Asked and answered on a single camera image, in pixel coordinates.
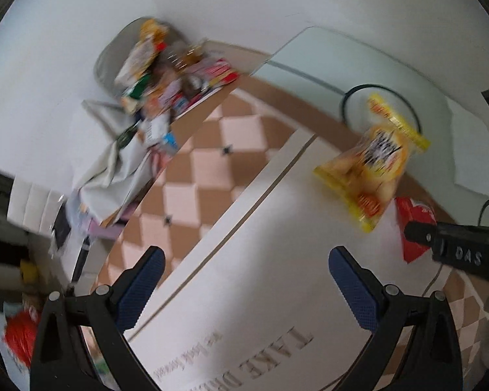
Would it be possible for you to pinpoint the red plastic bag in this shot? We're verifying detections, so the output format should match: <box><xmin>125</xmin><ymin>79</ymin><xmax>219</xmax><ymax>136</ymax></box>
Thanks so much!
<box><xmin>3</xmin><ymin>308</ymin><xmax>39</xmax><ymax>370</ymax></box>

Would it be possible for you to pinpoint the pink box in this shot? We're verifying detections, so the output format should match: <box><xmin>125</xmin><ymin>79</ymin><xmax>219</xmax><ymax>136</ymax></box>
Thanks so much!
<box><xmin>84</xmin><ymin>205</ymin><xmax>136</xmax><ymax>240</ymax></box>

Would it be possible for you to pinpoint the yellow snack packet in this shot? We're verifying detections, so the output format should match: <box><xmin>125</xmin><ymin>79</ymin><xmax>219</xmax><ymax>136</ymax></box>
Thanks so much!
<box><xmin>314</xmin><ymin>93</ymin><xmax>430</xmax><ymax>232</ymax></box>

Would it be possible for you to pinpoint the pile of assorted snacks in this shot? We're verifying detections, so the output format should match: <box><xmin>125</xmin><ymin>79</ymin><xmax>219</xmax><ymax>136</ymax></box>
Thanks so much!
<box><xmin>114</xmin><ymin>19</ymin><xmax>240</xmax><ymax>149</ymax></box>

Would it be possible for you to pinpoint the small red packet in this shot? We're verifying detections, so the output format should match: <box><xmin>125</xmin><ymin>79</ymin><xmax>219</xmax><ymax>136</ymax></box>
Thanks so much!
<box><xmin>395</xmin><ymin>197</ymin><xmax>436</xmax><ymax>263</ymax></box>

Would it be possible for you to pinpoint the white chair with black bag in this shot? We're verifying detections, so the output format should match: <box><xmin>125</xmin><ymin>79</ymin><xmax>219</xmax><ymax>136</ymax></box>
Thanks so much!
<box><xmin>7</xmin><ymin>177</ymin><xmax>88</xmax><ymax>288</ymax></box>

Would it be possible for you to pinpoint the grey chair with snacks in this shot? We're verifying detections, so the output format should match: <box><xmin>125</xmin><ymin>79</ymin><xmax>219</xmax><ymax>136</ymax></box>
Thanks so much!
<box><xmin>93</xmin><ymin>17</ymin><xmax>189</xmax><ymax>99</ymax></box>

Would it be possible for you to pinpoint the checkered table mat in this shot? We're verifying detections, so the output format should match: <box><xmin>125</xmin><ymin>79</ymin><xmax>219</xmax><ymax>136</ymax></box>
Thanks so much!
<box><xmin>93</xmin><ymin>40</ymin><xmax>489</xmax><ymax>391</ymax></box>

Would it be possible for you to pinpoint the black bag on chair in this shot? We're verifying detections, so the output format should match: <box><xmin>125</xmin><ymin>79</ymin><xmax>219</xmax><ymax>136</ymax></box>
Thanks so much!
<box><xmin>52</xmin><ymin>202</ymin><xmax>71</xmax><ymax>249</ymax></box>

